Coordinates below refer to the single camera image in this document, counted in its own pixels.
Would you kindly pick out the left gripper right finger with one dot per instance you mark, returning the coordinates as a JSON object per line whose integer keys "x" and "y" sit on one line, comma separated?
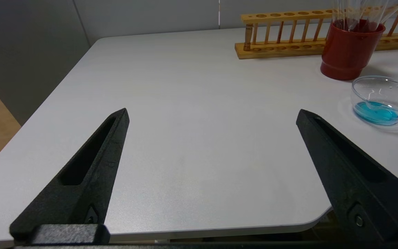
{"x": 365, "y": 193}

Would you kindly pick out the empty glass test tube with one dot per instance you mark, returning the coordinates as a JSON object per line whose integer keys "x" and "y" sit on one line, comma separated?
{"x": 347, "y": 10}
{"x": 339, "y": 10}
{"x": 394, "y": 8}
{"x": 371, "y": 12}

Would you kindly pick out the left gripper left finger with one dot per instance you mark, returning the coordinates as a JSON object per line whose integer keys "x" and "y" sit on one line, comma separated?
{"x": 92, "y": 193}

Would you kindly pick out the red plastic cup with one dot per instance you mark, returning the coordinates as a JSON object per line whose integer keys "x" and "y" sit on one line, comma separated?
{"x": 347, "y": 55}

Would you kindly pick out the clear glass dish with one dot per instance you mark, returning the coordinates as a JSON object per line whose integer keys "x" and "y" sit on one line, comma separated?
{"x": 378, "y": 116}

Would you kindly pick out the wooden test tube rack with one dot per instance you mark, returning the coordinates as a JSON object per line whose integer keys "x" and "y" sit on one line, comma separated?
{"x": 282, "y": 52}

